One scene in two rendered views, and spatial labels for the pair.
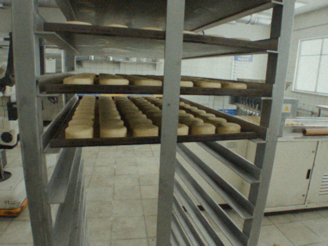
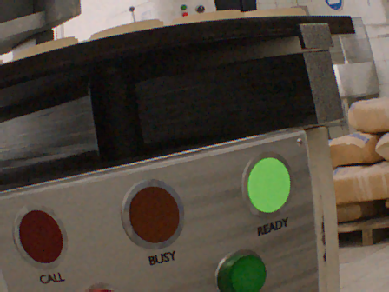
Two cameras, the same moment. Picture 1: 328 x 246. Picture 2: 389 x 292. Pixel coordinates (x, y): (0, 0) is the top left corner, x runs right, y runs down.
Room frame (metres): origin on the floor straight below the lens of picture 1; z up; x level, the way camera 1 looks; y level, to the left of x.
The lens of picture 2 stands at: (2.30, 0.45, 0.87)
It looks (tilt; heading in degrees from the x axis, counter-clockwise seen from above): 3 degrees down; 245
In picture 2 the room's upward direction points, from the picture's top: 10 degrees counter-clockwise
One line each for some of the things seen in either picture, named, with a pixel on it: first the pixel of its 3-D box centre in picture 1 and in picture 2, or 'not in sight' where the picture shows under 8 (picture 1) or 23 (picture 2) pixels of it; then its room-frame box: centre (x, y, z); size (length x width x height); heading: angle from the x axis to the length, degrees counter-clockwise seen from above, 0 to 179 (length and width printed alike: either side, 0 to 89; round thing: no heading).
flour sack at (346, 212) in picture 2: not in sight; (372, 195); (-0.56, -3.56, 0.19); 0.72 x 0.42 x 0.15; 13
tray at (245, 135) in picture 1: (138, 110); not in sight; (0.69, 0.08, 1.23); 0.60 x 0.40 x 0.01; 17
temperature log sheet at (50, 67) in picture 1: (50, 65); not in sight; (4.87, 2.50, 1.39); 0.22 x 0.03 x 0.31; 100
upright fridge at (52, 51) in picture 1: (38, 80); not in sight; (5.21, 2.99, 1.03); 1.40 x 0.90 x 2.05; 100
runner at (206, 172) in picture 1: (193, 159); not in sight; (0.74, -0.11, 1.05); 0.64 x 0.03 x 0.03; 17
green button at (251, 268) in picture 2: not in sight; (241, 277); (2.04, -0.07, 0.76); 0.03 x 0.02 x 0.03; 8
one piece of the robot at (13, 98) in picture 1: (18, 105); not in sight; (1.96, 1.34, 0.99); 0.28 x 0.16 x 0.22; 10
